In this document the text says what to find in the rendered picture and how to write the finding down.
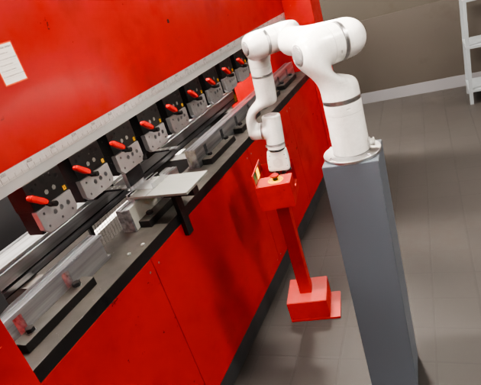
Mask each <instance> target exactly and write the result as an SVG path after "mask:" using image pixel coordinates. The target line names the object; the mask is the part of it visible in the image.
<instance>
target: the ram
mask: <svg viewBox="0 0 481 385"><path fill-rule="evenodd" d="M283 12H284V11H283V7H282V1H281V0H0V43H3V42H6V41H9V40H10V41H11V43H12V45H13V48H14V49H15V52H16V54H17V55H18V58H19V60H20V62H21V65H22V66H23V68H24V71H25V72H26V75H27V77H28V79H26V80H23V81H21V82H17V83H15V84H13V85H11V86H7V87H6V86H5V84H4V82H3V80H2V78H1V76H0V174H1V173H3V172H5V171H6V170H8V169H10V168H12V167H13V166H15V165H17V164H19V163H20V162H22V161H24V160H26V159H27V158H29V157H31V156H33V155H35V154H36V153H38V152H40V151H42V150H43V149H45V148H47V147H49V146H50V145H52V144H54V143H56V142H57V141H59V140H61V139H63V138H64V137H66V136H68V135H69V134H72V133H73V132H74V131H77V130H79V129H80V128H82V127H84V126H85V125H87V124H89V123H90V122H92V121H94V120H96V119H97V118H100V117H101V116H103V115H105V114H106V113H108V112H110V111H112V110H113V109H115V108H117V107H118V106H120V105H123V104H124V103H125V102H128V101H129V100H131V99H133V98H134V97H136V96H138V95H140V94H141V93H143V92H145V91H147V90H148V89H150V88H152V87H154V86H155V85H157V84H159V83H161V82H162V81H164V80H166V79H168V78H170V77H171V76H173V75H175V74H177V73H178V72H180V71H182V70H184V69H185V68H187V67H189V66H191V65H192V64H194V63H196V62H198V61H200V60H201V59H203V58H205V57H206V56H208V55H210V54H211V53H214V52H215V51H216V50H219V49H221V48H222V47H224V46H226V45H227V44H229V43H231V42H232V41H234V40H236V39H238V38H239V37H242V36H243V35H245V34H247V33H249V32H250V31H252V30H254V29H255V28H258V27H259V26H260V25H262V24H265V23H266V22H268V21H270V20H271V19H273V18H275V17H276V16H278V15H280V14H282V13H283ZM240 49H242V46H241V44H238V45H237V46H236V47H234V48H232V49H230V50H229V51H227V52H226V53H223V54H222V55H220V56H219V57H217V58H215V59H214V60H212V61H211V62H209V63H207V64H205V65H204V66H202V67H200V68H199V69H197V70H196V71H194V72H192V73H190V74H189V75H188V76H185V77H184V78H182V79H181V80H179V81H177V82H175V83H173V84H172V85H171V86H169V87H167V88H165V89H164V90H162V91H161V92H158V93H157V94H156V95H154V96H152V97H150V98H149V99H147V100H146V101H144V102H142V103H140V104H139V105H137V106H135V107H134V108H132V109H131V110H129V111H127V112H125V113H124V114H123V115H120V116H119V117H117V118H116V119H114V120H112V121H110V122H109V123H107V124H106V125H104V126H102V127H100V128H99V129H97V130H96V131H93V132H92V133H91V134H89V135H87V136H85V137H84V138H82V139H81V140H79V141H77V142H76V143H74V144H72V145H70V146H69V147H67V148H66V149H64V150H62V151H60V152H59V153H58V154H55V155H54V156H52V157H51V158H49V159H47V160H45V161H44V162H43V163H40V164H39V165H37V166H36V167H34V168H32V169H31V170H29V171H27V172H26V173H24V174H22V175H20V176H19V177H17V178H16V179H14V180H12V181H11V182H9V183H7V184H5V185H4V186H2V187H1V188H0V200H1V199H3V198H5V197H6V196H8V195H9V194H11V193H12V192H14V191H15V190H17V189H19V188H21V187H22V186H23V185H25V184H27V183H29V182H30V181H31V180H33V179H35V178H36V177H38V176H39V175H41V174H42V173H45V172H46V171H48V170H49V169H50V168H52V167H54V166H56V165H57V164H58V163H60V162H62V161H63V160H65V159H66V158H68V157H70V156H72V155H73V154H74V153H76V152H78V151H79V150H81V149H83V148H84V147H86V146H87V145H89V144H91V143H92V142H93V141H95V140H97V139H99V138H100V137H101V136H103V135H105V134H107V133H108V132H109V131H111V130H113V129H114V128H116V127H117V126H119V125H121V124H122V123H124V122H126V121H127V120H128V119H130V118H132V117H134V116H135V115H137V114H138V113H140V112H142V111H143V110H144V109H146V108H148V107H150V106H151V105H152V104H154V103H155V102H158V101H159V100H161V99H162V98H164V97H165V96H167V95H169V94H170V93H171V92H173V91H175V90H177V89H178V88H179V87H181V86H183V85H185V84H186V83H187V82H189V81H191V80H192V79H194V78H195V77H197V76H199V75H200V74H202V73H204V72H205V71H206V70H209V69H210V68H212V67H213V66H215V65H216V64H218V63H220V62H221V61H222V60H224V59H226V58H227V57H229V56H230V55H232V54H233V53H236V52H237V51H239V50H240Z"/></svg>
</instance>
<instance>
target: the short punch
mask: <svg viewBox="0 0 481 385"><path fill-rule="evenodd" d="M121 175H122V177H123V180H124V182H125V185H126V187H127V188H129V190H130V191H131V192H133V191H134V190H135V189H136V188H137V187H138V186H139V185H140V184H141V183H143V182H144V181H145V180H144V172H143V170H142V168H141V166H140V163H139V164H138V165H137V166H135V167H134V168H133V169H131V170H130V171H128V172H127V173H123V174H121Z"/></svg>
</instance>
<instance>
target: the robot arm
mask: <svg viewBox="0 0 481 385"><path fill-rule="evenodd" d="M365 43H366V30H365V28H364V26H363V25H362V24H361V23H360V22H359V21H358V20H357V19H355V18H349V17H344V18H337V19H334V20H330V21H324V22H320V23H317V24H310V25H304V26H299V24H298V23H297V22H296V21H294V20H287V21H281V22H278V23H275V24H272V25H270V26H267V27H263V28H261V29H258V30H256V31H252V32H250V33H249V34H246V35H245V36H244V37H243V39H242V43H241V46H242V50H243V52H244V54H245V56H246V57H247V59H248V62H249V66H250V73H251V76H252V80H253V86H254V90H255V93H256V101H255V102H254V103H253V104H252V106H251V107H250V109H249V111H248V113H247V117H246V123H247V131H248V134H249V137H250V139H251V140H254V141H256V140H266V148H268V150H267V163H268V168H269V172H270V173H278V174H279V175H281V173H280V171H282V174H286V172H287V171H290V170H292V168H291V165H290V159H289V154H288V151H287V149H286V144H285V139H284V134H283V129H282V121H281V116H280V113H278V112H271V113H267V114H265V115H263V116H262V123H257V120H256V115H257V113H258V112H259V111H261V110H262V109H264V108H267V107H269V106H271V105H273V104H275V103H276V100H277V96H276V87H275V83H274V78H273V71H272V66H271V62H270V55H271V54H273V53H277V52H279V51H282V52H283V53H284V54H285V55H288V56H292V58H293V61H294V63H295V65H296V66H297V67H298V68H299V69H300V70H301V71H302V72H303V73H304V74H306V75H307V76H308V77H310V78H311V79H312V80H313V81H314V82H315V83H316V85H317V86H318V88H319V90H320V93H321V98H322V102H323V106H324V113H325V116H326V119H327V123H328V130H329V134H330V138H331V144H332V147H331V148H329V149H328V150H327V151H326V152H325V153H324V161H325V162H326V163H329V164H331V165H336V166H345V165H352V164H356V163H362V162H364V161H367V160H369V159H371V158H373V157H375V156H376V155H377V154H379V152H380V151H381V150H382V146H381V143H380V142H378V141H376V140H375V138H374V137H373V138H370V137H368V132H367V128H366V120H365V115H364V111H363V103H362V99H361V94H360V87H359V83H358V82H357V79H356V78H355V77H354V76H352V75H349V74H341V73H335V72H334V71H333V70H332V68H331V65H333V64H336V63H339V62H341V61H343V60H346V59H348V58H351V57H353V56H355V55H357V54H358V53H359V52H360V51H361V50H362V49H363V47H364V45H365Z"/></svg>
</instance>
